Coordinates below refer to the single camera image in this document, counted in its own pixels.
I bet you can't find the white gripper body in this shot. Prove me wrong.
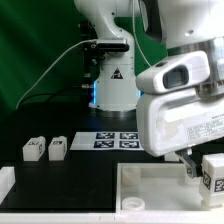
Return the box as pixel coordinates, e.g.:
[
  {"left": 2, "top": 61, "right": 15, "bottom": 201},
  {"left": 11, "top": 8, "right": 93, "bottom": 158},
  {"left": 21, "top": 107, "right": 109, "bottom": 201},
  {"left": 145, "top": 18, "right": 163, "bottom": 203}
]
[{"left": 136, "top": 88, "right": 224, "bottom": 157}]

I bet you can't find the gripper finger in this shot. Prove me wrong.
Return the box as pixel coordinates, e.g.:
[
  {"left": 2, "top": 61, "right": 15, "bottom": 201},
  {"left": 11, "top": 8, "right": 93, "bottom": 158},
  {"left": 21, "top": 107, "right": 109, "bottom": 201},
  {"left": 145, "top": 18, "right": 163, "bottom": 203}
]
[{"left": 175, "top": 148, "right": 202, "bottom": 179}]

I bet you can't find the white square tabletop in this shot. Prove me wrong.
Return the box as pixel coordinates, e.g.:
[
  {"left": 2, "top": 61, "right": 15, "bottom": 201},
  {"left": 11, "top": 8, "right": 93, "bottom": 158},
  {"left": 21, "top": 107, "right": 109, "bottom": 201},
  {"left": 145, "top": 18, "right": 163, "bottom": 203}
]
[{"left": 116, "top": 163, "right": 224, "bottom": 213}]

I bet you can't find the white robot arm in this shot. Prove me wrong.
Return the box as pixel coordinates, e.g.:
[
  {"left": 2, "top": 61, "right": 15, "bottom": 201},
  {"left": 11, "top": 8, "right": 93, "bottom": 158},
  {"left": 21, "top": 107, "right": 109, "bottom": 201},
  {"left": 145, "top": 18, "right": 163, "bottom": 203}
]
[{"left": 74, "top": 0, "right": 224, "bottom": 177}]

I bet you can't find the white sheet with markers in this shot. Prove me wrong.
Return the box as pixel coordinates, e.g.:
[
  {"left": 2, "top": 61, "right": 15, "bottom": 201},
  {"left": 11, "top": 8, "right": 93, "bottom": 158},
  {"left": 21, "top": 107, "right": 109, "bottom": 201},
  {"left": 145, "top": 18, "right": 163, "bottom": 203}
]
[{"left": 70, "top": 131, "right": 142, "bottom": 151}]

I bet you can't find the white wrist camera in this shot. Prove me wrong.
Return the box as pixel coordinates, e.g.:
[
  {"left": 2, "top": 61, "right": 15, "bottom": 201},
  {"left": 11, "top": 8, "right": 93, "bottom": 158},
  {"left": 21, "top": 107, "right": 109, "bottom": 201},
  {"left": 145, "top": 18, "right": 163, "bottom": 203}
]
[{"left": 136, "top": 51, "right": 210, "bottom": 94}]

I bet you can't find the black camera on base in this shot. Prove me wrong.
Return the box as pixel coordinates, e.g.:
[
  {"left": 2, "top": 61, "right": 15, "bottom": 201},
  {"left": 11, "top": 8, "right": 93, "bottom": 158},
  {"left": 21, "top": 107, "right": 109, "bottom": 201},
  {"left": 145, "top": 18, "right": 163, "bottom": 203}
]
[{"left": 91, "top": 39, "right": 129, "bottom": 52}]

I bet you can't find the black camera stand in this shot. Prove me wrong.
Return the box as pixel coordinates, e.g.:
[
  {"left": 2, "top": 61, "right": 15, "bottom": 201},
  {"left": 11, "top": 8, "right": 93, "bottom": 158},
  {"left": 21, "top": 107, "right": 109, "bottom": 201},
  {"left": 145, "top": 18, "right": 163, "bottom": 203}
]
[{"left": 79, "top": 20, "right": 96, "bottom": 88}]

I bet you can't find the white cable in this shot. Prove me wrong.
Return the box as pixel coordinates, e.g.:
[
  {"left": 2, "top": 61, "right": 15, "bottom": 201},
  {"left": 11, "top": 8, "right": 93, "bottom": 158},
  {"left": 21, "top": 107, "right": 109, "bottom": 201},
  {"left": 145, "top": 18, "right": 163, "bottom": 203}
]
[{"left": 15, "top": 39, "right": 98, "bottom": 110}]

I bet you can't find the white left obstacle bracket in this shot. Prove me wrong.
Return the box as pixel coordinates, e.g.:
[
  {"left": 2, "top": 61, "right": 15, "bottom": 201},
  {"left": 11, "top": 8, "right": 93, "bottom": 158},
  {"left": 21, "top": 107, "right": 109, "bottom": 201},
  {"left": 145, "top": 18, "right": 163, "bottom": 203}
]
[{"left": 0, "top": 167, "right": 15, "bottom": 205}]

